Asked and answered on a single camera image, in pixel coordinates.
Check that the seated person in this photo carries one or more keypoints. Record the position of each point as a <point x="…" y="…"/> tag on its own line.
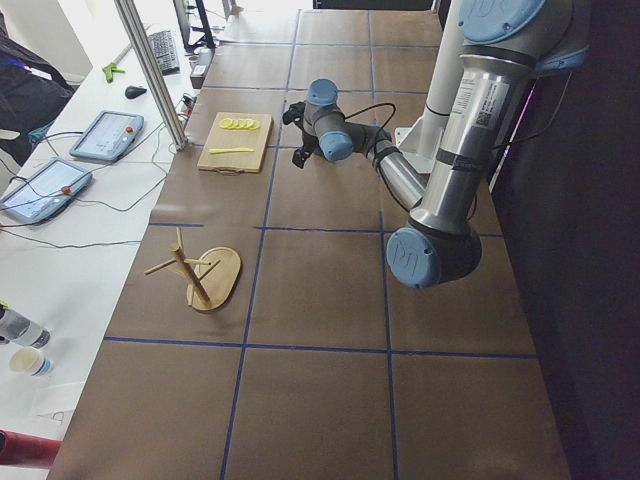
<point x="33" y="94"/>

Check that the black box with label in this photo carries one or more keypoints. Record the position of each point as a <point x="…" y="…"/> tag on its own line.
<point x="200" y="64"/>

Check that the near teach pendant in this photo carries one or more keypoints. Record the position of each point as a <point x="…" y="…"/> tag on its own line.
<point x="46" y="193"/>

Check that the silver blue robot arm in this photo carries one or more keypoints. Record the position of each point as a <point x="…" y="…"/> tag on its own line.
<point x="489" y="49"/>

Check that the wooden cup rack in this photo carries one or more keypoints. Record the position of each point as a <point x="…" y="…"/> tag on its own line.
<point x="210" y="278"/>

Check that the lemon slice two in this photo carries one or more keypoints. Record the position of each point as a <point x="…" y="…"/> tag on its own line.
<point x="233" y="123"/>

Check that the teach pendant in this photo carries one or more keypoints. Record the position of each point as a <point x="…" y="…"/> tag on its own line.
<point x="46" y="193"/>
<point x="108" y="136"/>

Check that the aluminium frame post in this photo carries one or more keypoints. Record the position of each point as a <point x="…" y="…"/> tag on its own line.
<point x="137" y="35"/>

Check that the lemon slice three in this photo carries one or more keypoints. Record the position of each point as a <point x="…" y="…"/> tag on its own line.
<point x="240" y="124"/>

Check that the wooden cutting board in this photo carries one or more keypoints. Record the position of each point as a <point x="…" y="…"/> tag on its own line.
<point x="227" y="138"/>

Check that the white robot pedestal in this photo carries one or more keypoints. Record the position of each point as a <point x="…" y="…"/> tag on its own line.
<point x="420" y="142"/>

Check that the clear water bottle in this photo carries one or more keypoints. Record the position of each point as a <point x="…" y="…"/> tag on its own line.
<point x="21" y="330"/>

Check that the red object at edge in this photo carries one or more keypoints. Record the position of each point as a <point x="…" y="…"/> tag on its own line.
<point x="27" y="451"/>

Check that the green plastic clamp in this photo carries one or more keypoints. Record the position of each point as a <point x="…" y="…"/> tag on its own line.
<point x="110" y="70"/>

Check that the far teach pendant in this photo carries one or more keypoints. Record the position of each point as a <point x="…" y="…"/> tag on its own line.
<point x="108" y="136"/>

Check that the yellow plastic knife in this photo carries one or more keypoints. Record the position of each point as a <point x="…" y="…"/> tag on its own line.
<point x="221" y="151"/>

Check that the black keyboard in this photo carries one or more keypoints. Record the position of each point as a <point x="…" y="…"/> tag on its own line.
<point x="164" y="50"/>

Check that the black monitor stand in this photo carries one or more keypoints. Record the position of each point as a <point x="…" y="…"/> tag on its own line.
<point x="193" y="25"/>

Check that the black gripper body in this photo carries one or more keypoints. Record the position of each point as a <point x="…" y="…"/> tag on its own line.
<point x="306" y="143"/>

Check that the white paper cup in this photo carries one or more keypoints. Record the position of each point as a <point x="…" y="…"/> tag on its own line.
<point x="30" y="361"/>

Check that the black computer mouse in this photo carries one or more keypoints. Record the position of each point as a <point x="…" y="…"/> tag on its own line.
<point x="132" y="92"/>

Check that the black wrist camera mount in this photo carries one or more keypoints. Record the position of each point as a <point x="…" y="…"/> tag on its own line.
<point x="294" y="114"/>

